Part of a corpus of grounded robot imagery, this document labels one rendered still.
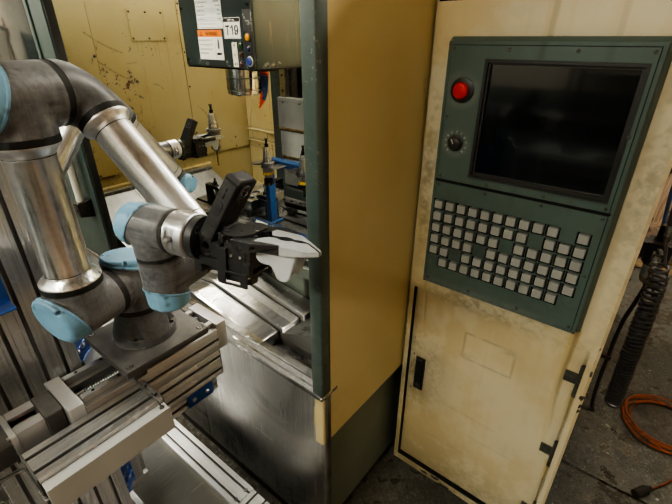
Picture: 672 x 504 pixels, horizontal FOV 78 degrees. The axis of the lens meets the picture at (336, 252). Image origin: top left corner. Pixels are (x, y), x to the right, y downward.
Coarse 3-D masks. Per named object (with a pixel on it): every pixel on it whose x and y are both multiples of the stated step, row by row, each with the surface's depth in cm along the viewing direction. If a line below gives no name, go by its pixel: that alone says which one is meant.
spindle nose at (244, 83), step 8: (232, 72) 181; (240, 72) 181; (248, 72) 181; (256, 72) 184; (232, 80) 183; (240, 80) 182; (248, 80) 183; (256, 80) 185; (232, 88) 185; (240, 88) 184; (248, 88) 184; (256, 88) 186
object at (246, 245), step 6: (234, 240) 58; (240, 240) 58; (246, 240) 58; (252, 240) 58; (240, 246) 58; (246, 246) 57; (252, 246) 57; (258, 246) 57; (264, 246) 57; (270, 246) 57; (276, 246) 57; (246, 252) 57; (252, 252) 57; (258, 252) 58; (264, 252) 58; (270, 252) 57; (276, 252) 57
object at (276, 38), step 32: (192, 0) 162; (224, 0) 152; (256, 0) 146; (288, 0) 156; (192, 32) 169; (256, 32) 150; (288, 32) 161; (192, 64) 176; (224, 64) 164; (256, 64) 154; (288, 64) 165
